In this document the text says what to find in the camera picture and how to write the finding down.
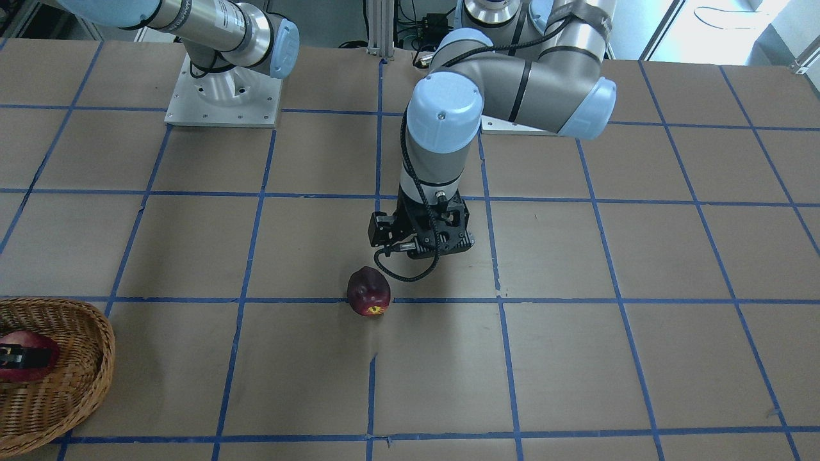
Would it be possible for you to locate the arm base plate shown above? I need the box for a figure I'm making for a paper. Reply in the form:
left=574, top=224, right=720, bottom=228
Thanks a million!
left=481, top=115, right=557, bottom=136
left=164, top=56, right=283, bottom=129

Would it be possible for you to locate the dark red apple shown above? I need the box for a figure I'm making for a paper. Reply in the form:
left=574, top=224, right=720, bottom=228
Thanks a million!
left=347, top=266, right=391, bottom=317

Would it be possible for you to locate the red yellow apple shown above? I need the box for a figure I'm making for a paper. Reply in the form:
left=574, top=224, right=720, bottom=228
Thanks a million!
left=1, top=330, right=61, bottom=383

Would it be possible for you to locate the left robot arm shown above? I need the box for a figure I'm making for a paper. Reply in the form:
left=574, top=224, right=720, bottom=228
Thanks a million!
left=368, top=1, right=617, bottom=259

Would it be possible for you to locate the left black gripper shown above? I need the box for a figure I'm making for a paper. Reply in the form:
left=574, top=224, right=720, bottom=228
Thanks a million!
left=367, top=191, right=475, bottom=259

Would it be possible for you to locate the wicker basket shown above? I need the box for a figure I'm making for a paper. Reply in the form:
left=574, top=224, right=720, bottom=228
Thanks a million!
left=1, top=297, right=115, bottom=459

